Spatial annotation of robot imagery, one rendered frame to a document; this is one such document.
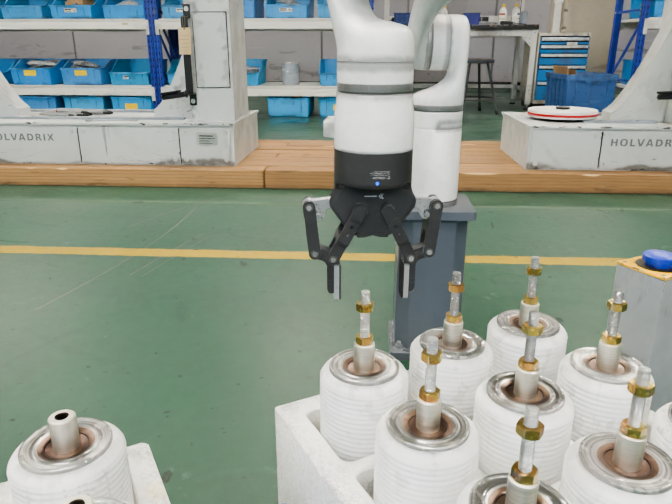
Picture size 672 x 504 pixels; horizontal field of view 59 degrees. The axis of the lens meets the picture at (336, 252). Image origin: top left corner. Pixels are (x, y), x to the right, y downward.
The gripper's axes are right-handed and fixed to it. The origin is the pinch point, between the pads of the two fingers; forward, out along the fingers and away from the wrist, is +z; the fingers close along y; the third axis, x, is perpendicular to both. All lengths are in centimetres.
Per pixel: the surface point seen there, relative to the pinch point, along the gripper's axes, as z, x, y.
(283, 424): 17.5, 1.0, -9.4
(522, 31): -31, 514, 196
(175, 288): 36, 84, -39
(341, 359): 9.4, 1.2, -2.9
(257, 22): -37, 469, -42
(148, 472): 16.8, -7.2, -22.5
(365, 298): 1.4, -0.5, -0.5
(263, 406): 35.1, 30.8, -14.1
